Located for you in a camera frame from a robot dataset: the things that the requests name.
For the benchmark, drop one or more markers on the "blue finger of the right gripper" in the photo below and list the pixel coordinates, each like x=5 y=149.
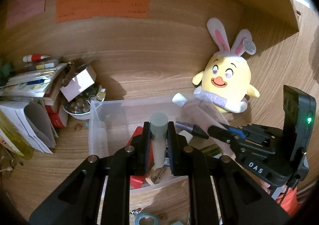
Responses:
x=233 y=131

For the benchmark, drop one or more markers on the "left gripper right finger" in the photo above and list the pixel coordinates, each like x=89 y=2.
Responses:
x=176 y=144

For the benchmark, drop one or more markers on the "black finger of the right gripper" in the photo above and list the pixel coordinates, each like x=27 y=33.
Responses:
x=222 y=134

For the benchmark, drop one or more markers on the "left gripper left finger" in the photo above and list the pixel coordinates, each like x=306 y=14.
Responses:
x=142 y=148

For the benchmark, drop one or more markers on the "dark green glass bottle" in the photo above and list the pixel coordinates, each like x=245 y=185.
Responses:
x=212 y=151

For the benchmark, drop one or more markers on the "purple black pen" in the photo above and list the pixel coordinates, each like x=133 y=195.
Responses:
x=193 y=129

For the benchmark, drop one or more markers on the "pale green tube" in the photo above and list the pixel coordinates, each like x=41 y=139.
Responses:
x=159 y=129

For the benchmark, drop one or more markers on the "clear plastic storage bin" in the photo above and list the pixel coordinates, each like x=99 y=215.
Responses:
x=112 y=123

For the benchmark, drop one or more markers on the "yellow chick plush toy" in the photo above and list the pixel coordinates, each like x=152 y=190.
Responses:
x=226 y=79

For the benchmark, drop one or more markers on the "teal tape roll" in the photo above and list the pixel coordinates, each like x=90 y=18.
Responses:
x=146 y=218

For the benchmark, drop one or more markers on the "white bowl of stones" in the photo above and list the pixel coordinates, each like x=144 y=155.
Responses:
x=79 y=107

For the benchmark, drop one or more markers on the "small white cardboard box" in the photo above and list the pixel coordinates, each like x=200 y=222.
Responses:
x=79 y=83

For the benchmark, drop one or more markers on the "red book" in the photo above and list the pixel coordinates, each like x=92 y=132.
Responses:
x=58 y=116

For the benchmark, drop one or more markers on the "yellow-green spray bottle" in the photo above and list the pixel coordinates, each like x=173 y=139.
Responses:
x=12 y=140

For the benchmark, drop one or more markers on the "red white marker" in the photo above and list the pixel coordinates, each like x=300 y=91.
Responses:
x=34 y=57

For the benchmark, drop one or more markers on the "orange sticky note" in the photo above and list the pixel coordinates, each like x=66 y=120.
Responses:
x=71 y=10

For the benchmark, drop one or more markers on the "pink sticky note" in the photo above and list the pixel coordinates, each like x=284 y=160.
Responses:
x=19 y=11

